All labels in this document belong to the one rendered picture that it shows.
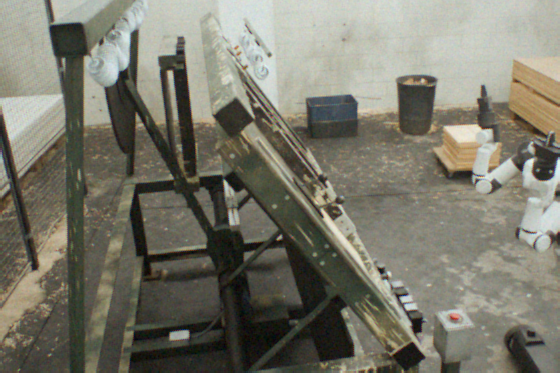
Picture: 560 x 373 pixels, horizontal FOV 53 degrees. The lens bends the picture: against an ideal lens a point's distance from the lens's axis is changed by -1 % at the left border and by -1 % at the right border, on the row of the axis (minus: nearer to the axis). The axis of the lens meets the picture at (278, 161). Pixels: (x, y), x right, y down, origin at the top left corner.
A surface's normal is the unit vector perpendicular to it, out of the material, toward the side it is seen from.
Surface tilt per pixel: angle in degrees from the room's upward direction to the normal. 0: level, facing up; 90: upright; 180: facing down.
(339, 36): 90
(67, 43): 90
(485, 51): 90
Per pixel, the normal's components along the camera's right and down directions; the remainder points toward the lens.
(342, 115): 0.11, 0.37
